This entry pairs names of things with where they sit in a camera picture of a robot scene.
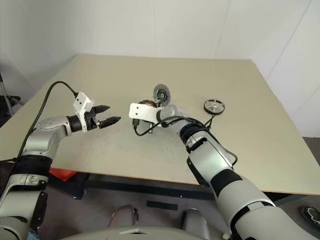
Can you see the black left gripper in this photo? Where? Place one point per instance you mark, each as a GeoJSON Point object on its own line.
{"type": "Point", "coordinates": [90, 122]}

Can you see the person's blue jeans leg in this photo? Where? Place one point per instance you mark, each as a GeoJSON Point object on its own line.
{"type": "Point", "coordinates": [32, 235]}

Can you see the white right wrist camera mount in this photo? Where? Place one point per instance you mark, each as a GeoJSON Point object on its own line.
{"type": "Point", "coordinates": [142, 111]}

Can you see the grey robot torso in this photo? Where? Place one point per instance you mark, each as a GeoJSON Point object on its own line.
{"type": "Point", "coordinates": [140, 235]}

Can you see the black table frame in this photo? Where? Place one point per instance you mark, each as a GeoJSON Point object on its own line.
{"type": "Point", "coordinates": [137, 186]}

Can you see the grey motor housing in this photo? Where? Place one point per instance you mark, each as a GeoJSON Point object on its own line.
{"type": "Point", "coordinates": [146, 102]}

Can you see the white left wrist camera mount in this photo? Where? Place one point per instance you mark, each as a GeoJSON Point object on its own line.
{"type": "Point", "coordinates": [82, 101]}

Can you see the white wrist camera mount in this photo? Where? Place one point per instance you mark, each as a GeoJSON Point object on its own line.
{"type": "Point", "coordinates": [142, 111]}
{"type": "Point", "coordinates": [82, 101]}

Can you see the grey rounded shape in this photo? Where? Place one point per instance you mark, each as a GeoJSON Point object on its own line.
{"type": "Point", "coordinates": [123, 216]}
{"type": "Point", "coordinates": [196, 221]}

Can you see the silver spoked rotor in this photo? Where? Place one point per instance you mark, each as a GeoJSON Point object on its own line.
{"type": "Point", "coordinates": [213, 107]}

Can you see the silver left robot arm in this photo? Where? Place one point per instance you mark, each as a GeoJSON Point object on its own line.
{"type": "Point", "coordinates": [37, 140]}

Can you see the black white sneaker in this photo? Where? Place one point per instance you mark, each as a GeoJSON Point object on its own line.
{"type": "Point", "coordinates": [310, 215]}

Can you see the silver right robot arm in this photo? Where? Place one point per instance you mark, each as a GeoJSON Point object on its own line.
{"type": "Point", "coordinates": [212, 160]}

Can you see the orange object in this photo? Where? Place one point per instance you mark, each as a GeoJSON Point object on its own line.
{"type": "Point", "coordinates": [60, 173]}

